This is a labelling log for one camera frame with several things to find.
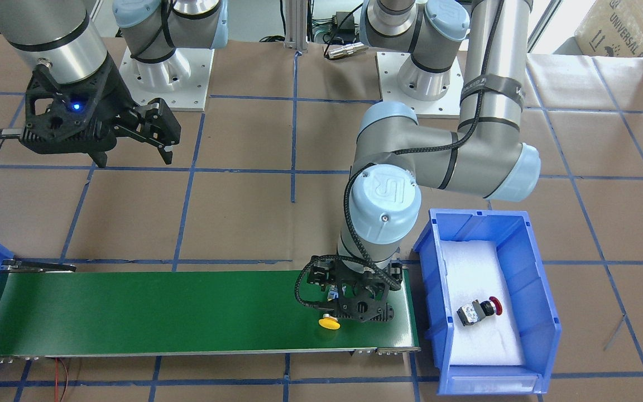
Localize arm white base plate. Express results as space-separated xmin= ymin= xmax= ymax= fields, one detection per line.
xmin=377 ymin=51 xmax=464 ymax=119
xmin=119 ymin=49 xmax=215 ymax=112

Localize blue source plastic bin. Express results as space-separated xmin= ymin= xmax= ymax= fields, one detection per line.
xmin=414 ymin=209 xmax=562 ymax=395

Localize aluminium frame post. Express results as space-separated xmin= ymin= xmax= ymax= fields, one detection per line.
xmin=282 ymin=0 xmax=310 ymax=54

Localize white foam pad in source bin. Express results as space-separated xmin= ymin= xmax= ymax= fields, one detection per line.
xmin=440 ymin=240 xmax=525 ymax=366

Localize black power adapter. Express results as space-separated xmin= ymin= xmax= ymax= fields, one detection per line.
xmin=332 ymin=11 xmax=356 ymax=34

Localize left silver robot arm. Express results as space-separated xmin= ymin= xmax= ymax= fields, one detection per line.
xmin=294 ymin=1 xmax=541 ymax=326

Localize green conveyor belt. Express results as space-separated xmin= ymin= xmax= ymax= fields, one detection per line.
xmin=0 ymin=271 xmax=420 ymax=360

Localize red push button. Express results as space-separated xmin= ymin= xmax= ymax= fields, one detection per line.
xmin=457 ymin=296 xmax=503 ymax=326

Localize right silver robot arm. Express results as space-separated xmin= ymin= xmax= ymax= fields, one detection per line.
xmin=0 ymin=1 xmax=229 ymax=168

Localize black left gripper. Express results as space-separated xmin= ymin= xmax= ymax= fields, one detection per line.
xmin=307 ymin=255 xmax=403 ymax=322

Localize yellow push button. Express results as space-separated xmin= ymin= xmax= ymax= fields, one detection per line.
xmin=318 ymin=313 xmax=341 ymax=331

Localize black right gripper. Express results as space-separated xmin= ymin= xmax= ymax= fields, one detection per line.
xmin=0 ymin=55 xmax=181 ymax=167

